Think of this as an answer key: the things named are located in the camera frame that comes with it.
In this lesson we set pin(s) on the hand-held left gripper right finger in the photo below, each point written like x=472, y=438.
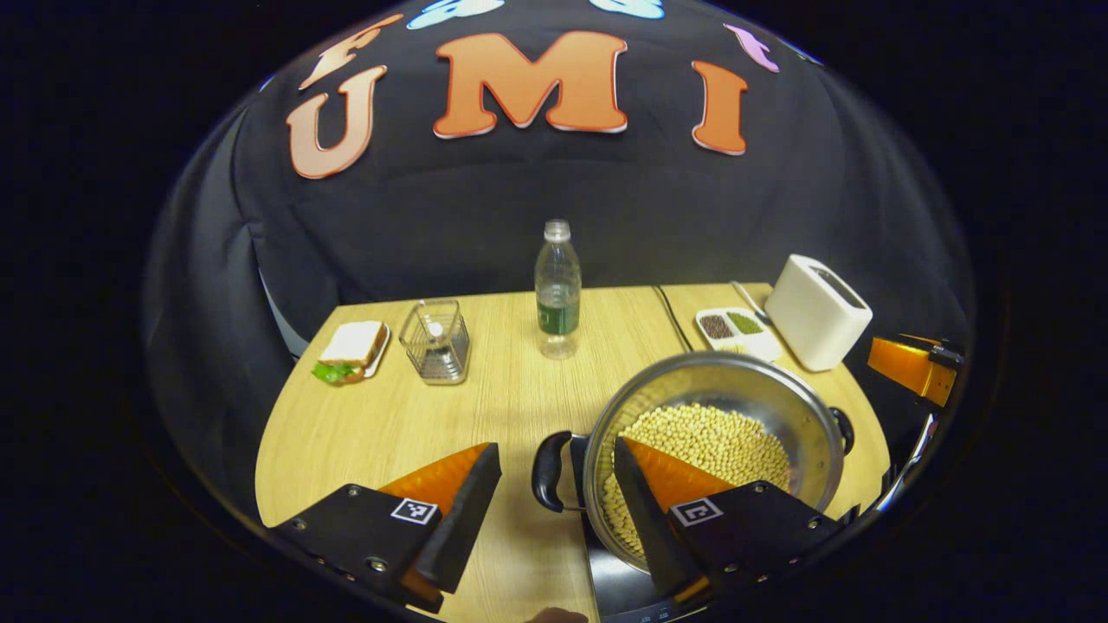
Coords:
x=645, y=528

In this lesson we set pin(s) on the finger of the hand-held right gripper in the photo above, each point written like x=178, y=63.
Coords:
x=905, y=363

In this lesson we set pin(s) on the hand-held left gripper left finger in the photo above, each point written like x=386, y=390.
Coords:
x=467, y=519

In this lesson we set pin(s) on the white toaster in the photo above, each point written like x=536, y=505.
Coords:
x=814, y=320

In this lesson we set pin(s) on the pile of yellow soybeans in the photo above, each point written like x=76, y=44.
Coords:
x=718, y=441

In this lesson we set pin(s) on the grey spoon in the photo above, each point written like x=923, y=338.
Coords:
x=749, y=301

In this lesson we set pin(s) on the white divided seasoning tray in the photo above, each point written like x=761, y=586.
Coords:
x=736, y=333

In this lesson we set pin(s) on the wooden knob metal utensil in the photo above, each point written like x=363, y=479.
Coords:
x=435, y=331

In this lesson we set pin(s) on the sandwich with lettuce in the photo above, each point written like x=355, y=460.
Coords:
x=351, y=346

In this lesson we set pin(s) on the clear plastic water bottle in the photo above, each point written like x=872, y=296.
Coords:
x=558, y=294

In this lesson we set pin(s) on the black backdrop cloth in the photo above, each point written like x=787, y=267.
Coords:
x=606, y=199

